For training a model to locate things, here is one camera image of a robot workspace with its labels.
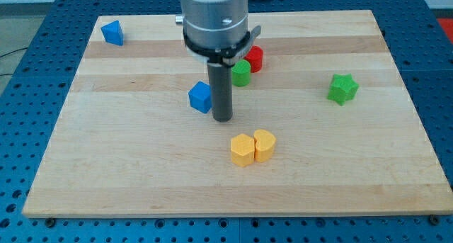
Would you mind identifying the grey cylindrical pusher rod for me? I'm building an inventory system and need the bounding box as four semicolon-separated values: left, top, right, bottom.
207;65;233;122

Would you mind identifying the wooden board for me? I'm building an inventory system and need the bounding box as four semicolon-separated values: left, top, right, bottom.
23;10;452;218

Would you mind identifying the yellow heart block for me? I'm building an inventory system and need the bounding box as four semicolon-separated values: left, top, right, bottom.
253;129;277;162

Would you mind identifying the green cylinder block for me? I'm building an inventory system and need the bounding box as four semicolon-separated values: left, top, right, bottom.
231;60;251;87

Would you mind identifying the blue cube block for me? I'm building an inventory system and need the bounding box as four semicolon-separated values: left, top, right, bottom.
188;81;212;113

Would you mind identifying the red cylinder block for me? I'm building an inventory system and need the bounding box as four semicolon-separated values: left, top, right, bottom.
244;45;263;73

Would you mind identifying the blue triangle block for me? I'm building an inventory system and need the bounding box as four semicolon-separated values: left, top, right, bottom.
101;21;124;46

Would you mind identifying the green star block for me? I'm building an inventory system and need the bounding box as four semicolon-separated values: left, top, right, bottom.
327;74;360;106

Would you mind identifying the yellow hexagon block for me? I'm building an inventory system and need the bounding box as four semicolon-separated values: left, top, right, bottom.
230;134;255;167

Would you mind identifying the black cable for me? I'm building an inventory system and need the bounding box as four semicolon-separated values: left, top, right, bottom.
0;46;28;77

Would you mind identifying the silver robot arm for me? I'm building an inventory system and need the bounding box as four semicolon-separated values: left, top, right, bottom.
176;0;261;122

